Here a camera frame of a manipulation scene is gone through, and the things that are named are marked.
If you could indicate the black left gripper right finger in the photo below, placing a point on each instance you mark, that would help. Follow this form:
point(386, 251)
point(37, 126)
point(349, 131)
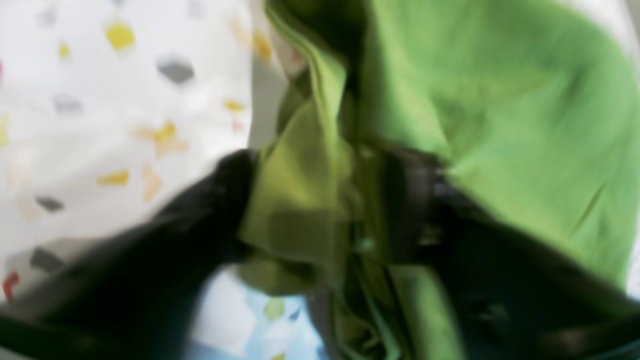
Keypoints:
point(514, 297)

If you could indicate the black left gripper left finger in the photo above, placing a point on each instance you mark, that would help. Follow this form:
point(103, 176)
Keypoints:
point(135, 296)

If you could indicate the green t-shirt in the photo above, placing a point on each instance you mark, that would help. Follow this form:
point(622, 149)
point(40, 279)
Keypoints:
point(534, 108)

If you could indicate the terrazzo patterned tablecloth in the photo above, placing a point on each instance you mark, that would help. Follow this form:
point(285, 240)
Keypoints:
point(112, 108)

